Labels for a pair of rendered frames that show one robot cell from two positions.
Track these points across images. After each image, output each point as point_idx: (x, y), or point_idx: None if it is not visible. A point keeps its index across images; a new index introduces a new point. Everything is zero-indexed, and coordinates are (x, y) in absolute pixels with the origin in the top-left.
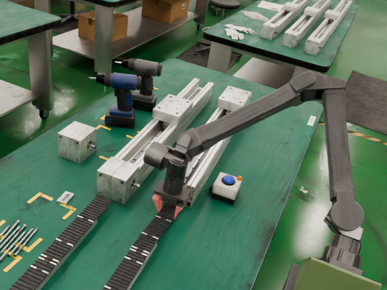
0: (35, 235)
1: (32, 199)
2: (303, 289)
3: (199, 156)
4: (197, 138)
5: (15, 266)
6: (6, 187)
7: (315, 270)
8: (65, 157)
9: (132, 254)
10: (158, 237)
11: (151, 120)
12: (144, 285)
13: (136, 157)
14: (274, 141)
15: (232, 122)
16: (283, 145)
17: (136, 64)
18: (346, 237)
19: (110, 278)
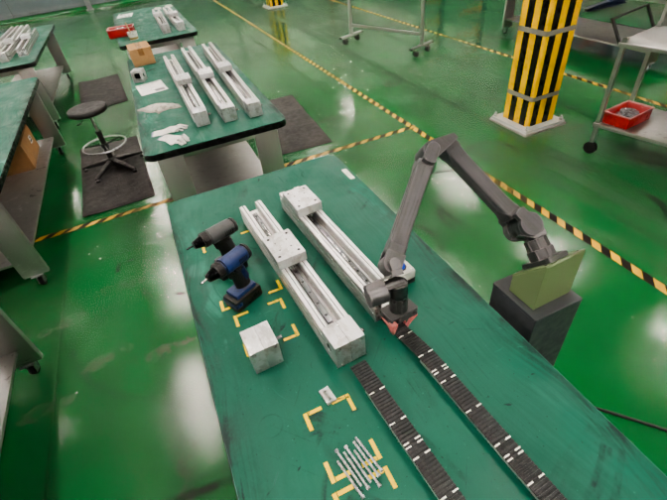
0: (362, 441)
1: (310, 425)
2: (542, 290)
3: (354, 268)
4: (399, 254)
5: (394, 476)
6: (274, 441)
7: (549, 273)
8: (266, 369)
9: (441, 376)
10: (431, 348)
11: (284, 273)
12: (467, 385)
13: (324, 312)
14: (356, 211)
15: (409, 221)
16: (365, 208)
17: (212, 235)
18: (540, 238)
19: (459, 405)
